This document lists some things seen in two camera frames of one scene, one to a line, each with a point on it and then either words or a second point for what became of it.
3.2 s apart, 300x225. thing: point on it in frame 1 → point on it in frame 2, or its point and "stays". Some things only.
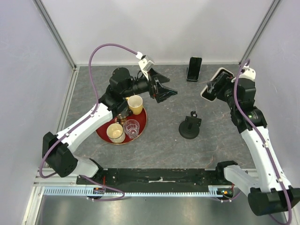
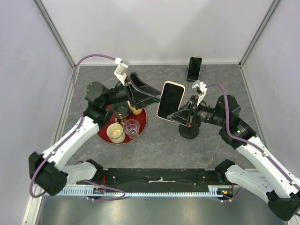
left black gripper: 162,92 → 135,79
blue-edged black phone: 195,64 stays
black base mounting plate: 142,177 stays
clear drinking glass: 131,128 stays
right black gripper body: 227,95 → 191,115
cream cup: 116,133 stays
